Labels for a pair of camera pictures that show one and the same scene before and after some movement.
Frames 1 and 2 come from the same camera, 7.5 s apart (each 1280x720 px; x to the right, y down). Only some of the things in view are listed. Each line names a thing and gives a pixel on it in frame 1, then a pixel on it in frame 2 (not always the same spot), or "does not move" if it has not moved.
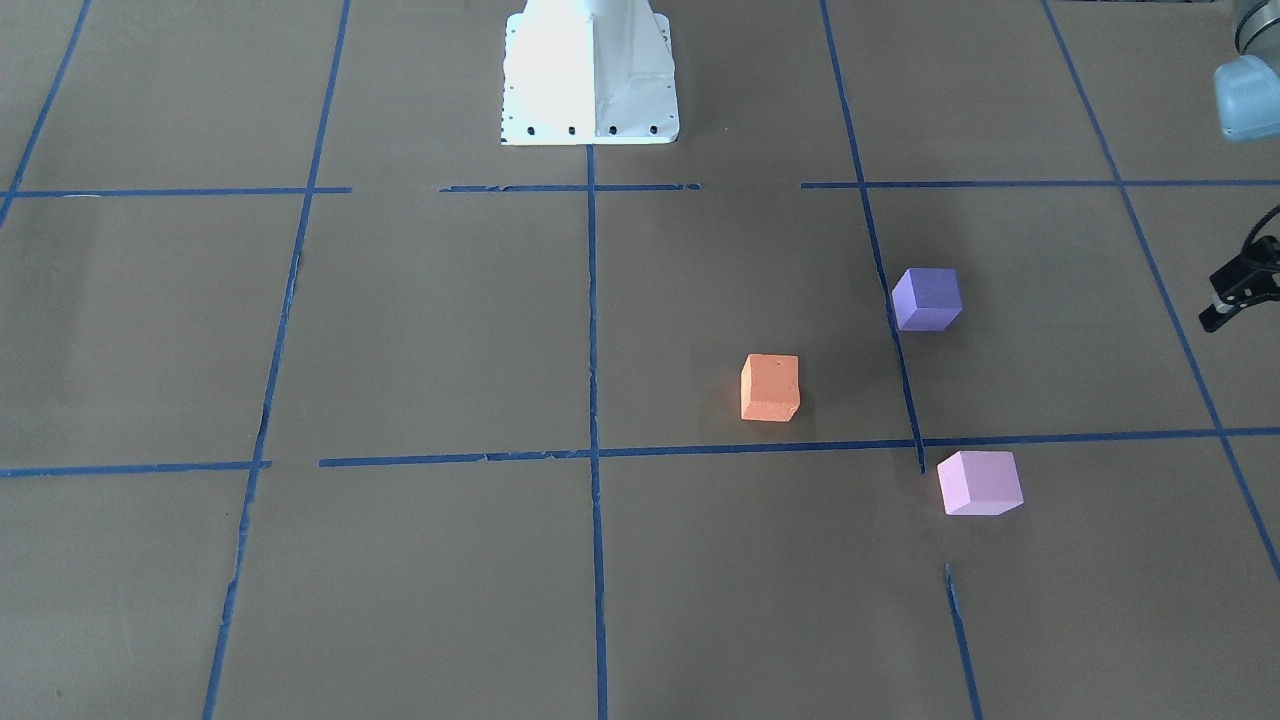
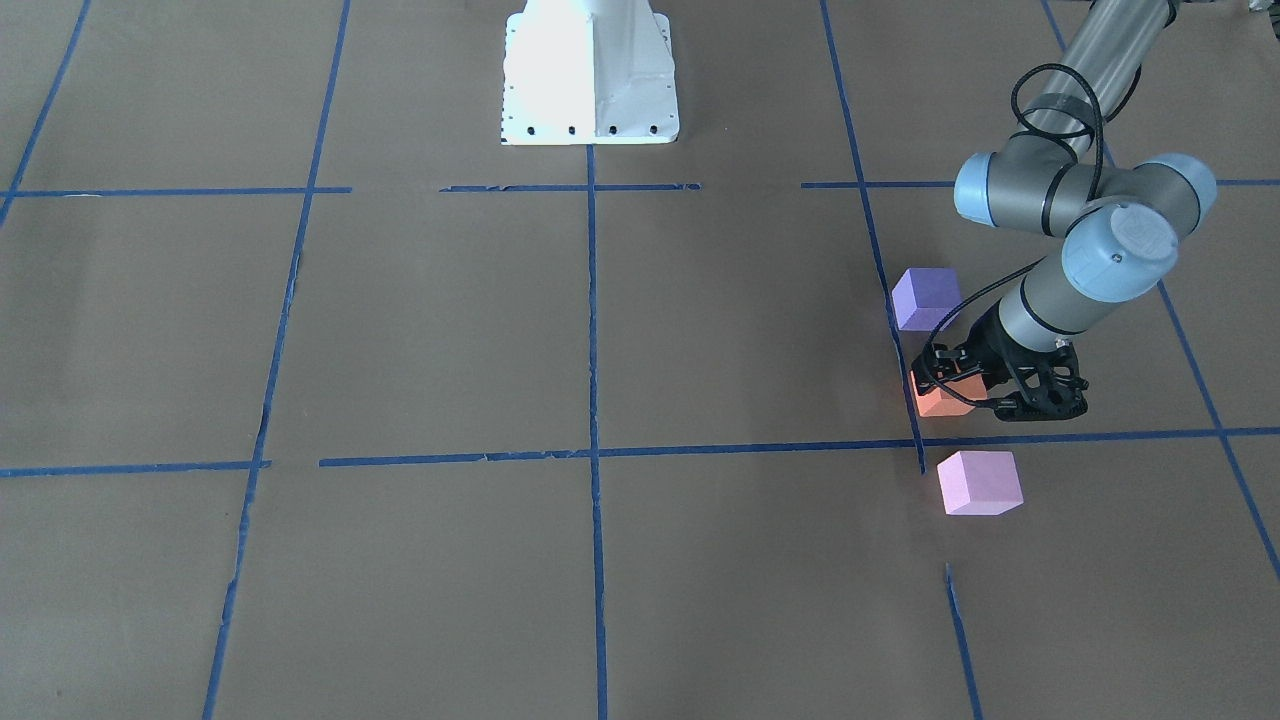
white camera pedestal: x=588 y=72 does not move
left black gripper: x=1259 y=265 to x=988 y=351
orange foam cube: x=769 y=387 to x=937 y=402
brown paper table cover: x=883 y=393 does not move
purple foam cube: x=927 y=299 does not move
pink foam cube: x=980 y=483 does not move
